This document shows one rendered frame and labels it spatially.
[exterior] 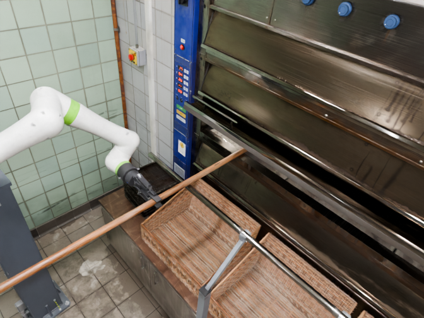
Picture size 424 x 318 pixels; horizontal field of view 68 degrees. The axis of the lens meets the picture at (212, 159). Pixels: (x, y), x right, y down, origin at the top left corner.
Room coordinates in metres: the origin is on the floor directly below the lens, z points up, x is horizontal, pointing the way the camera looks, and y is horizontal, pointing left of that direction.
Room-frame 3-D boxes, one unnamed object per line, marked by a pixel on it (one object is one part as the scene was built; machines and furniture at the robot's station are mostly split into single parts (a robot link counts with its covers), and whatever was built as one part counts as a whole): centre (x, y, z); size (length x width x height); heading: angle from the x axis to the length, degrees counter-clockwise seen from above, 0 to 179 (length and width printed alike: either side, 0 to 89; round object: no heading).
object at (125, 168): (1.15, 0.41, 1.19); 0.12 x 0.06 x 0.09; 138
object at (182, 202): (1.19, 0.03, 0.72); 0.56 x 0.49 x 0.28; 49
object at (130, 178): (1.10, 0.36, 1.19); 0.09 x 0.07 x 0.08; 48
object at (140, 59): (1.98, 0.56, 1.46); 0.10 x 0.07 x 0.10; 48
